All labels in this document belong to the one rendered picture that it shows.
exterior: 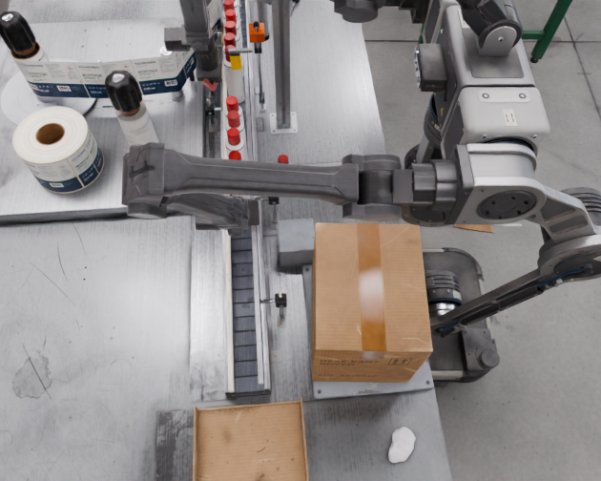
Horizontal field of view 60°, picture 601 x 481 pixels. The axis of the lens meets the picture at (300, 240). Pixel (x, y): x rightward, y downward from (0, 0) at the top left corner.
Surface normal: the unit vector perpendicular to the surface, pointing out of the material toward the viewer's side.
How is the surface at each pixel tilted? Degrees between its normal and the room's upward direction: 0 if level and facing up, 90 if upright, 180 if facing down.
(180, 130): 0
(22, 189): 0
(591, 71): 0
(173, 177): 29
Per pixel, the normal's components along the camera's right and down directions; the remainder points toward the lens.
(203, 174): 0.32, -0.09
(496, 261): 0.01, -0.47
